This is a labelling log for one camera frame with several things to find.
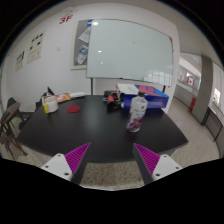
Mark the whiteboard on stand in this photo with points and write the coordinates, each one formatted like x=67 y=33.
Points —
x=130 y=50

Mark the clear plastic drink bottle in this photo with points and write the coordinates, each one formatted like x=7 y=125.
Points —
x=136 y=113

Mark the grey framed pin board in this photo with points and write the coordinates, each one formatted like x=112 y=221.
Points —
x=80 y=43

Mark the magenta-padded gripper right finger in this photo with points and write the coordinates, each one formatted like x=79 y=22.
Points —
x=148 y=159

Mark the flat white object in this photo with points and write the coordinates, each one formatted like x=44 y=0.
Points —
x=77 y=94

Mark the flat round red coaster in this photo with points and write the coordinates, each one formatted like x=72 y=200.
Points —
x=73 y=109

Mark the small white wall poster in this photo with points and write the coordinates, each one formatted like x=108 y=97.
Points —
x=20 y=60

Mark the blue and white cardboard box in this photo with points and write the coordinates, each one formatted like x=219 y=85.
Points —
x=150 y=98

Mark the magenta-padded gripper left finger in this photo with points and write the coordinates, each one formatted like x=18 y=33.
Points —
x=76 y=158

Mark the dark padded chair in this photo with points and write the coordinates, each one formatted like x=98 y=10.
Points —
x=11 y=101

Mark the large white wall poster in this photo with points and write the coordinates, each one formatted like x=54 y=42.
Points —
x=36 y=47

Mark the round wooden side table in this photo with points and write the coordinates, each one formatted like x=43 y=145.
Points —
x=10 y=113

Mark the black and red power tool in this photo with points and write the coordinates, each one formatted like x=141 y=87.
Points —
x=112 y=98

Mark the red fire extinguisher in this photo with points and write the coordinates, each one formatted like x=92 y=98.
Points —
x=192 y=104

